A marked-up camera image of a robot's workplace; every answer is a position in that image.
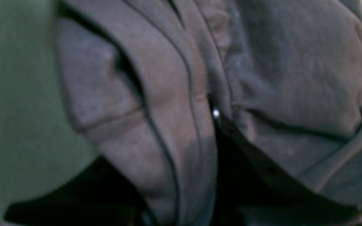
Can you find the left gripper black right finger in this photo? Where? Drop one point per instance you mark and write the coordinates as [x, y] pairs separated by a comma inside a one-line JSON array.
[[252, 190]]

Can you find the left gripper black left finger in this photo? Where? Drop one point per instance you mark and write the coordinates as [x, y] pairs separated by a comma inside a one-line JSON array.
[[99, 196]]

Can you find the grey t-shirt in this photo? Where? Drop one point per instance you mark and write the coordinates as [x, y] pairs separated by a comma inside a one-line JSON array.
[[136, 75]]

